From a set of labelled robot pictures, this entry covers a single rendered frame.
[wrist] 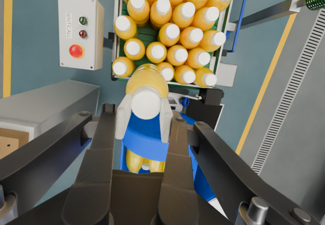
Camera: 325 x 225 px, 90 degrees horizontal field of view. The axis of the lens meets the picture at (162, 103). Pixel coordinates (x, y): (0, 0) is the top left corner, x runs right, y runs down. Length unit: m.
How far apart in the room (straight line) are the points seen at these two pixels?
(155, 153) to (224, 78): 0.54
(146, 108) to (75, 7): 0.43
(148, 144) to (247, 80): 1.62
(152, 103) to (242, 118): 1.88
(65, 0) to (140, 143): 0.45
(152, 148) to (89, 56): 0.33
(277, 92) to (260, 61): 0.41
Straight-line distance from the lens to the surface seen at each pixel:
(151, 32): 0.73
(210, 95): 0.69
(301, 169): 2.92
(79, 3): 0.58
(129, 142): 0.51
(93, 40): 0.55
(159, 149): 0.46
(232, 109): 1.95
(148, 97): 0.20
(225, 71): 0.86
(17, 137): 0.80
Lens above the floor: 1.63
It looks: 74 degrees down
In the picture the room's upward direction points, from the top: 160 degrees clockwise
